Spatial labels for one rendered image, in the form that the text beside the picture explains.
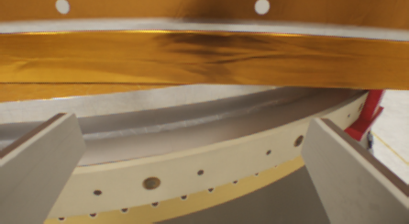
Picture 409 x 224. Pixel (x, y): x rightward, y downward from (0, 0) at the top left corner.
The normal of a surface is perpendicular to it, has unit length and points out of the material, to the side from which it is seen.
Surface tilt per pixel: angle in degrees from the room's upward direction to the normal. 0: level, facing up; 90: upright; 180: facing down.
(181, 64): 90
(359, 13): 90
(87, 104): 90
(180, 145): 0
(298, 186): 62
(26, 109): 90
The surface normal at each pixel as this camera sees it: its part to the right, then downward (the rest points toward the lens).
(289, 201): 0.44, -0.03
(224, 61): -0.01, 0.48
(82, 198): 0.22, 0.47
